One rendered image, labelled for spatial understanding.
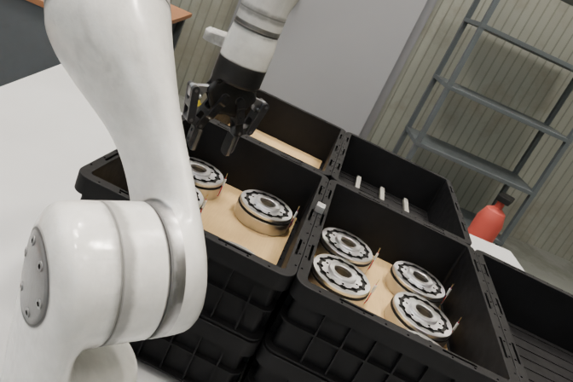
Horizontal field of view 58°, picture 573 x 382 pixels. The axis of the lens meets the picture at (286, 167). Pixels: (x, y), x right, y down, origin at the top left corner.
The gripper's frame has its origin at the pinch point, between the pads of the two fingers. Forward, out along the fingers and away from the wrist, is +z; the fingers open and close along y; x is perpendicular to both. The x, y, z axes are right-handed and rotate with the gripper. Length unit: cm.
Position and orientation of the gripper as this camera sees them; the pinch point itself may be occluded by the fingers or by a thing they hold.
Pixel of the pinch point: (211, 142)
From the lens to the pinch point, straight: 83.9
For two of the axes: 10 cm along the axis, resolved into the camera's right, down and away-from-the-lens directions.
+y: 8.0, 1.3, 5.9
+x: -4.6, -5.1, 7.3
